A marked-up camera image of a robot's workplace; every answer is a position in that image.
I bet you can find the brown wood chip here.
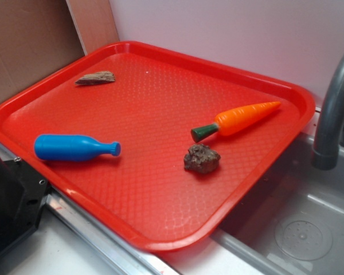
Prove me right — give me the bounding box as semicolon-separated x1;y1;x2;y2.
75;71;116;85

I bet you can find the brown lumpy rock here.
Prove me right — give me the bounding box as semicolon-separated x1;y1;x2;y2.
183;144;221;174

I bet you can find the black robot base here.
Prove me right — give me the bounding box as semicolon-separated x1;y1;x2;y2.
0;158;49;257

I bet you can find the red plastic tray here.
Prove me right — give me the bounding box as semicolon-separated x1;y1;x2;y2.
0;41;315;252

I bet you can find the blue plastic toy bottle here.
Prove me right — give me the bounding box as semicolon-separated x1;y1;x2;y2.
34;135;121;162

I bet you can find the grey plastic sink basin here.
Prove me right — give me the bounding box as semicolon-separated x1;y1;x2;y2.
212;113;344;274

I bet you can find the brown cardboard panel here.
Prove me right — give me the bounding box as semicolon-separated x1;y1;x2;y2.
0;1;84;104

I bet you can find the orange plastic toy carrot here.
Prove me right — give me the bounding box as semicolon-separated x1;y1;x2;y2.
190;101;281;143

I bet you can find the grey toy faucet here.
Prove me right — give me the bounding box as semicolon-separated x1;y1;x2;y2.
311;55;344;170

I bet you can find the light wooden board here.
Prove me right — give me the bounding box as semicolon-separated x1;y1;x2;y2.
66;0;119;54

